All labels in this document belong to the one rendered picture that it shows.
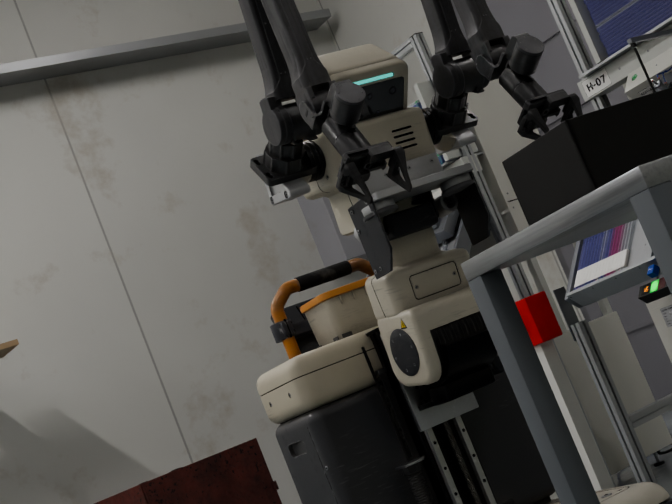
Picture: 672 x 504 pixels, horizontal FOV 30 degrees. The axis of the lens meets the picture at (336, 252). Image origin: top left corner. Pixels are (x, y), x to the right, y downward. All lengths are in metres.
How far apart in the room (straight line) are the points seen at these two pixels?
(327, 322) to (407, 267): 0.34
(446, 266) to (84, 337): 5.21
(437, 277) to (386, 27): 6.31
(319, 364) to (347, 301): 0.19
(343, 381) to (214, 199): 5.63
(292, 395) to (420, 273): 0.41
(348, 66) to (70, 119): 5.61
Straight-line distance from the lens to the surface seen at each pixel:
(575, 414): 4.28
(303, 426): 2.81
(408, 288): 2.63
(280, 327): 3.00
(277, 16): 2.46
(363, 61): 2.70
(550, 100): 2.56
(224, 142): 8.57
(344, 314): 2.89
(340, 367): 2.80
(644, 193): 1.58
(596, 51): 4.21
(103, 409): 7.66
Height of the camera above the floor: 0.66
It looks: 7 degrees up
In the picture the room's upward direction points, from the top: 22 degrees counter-clockwise
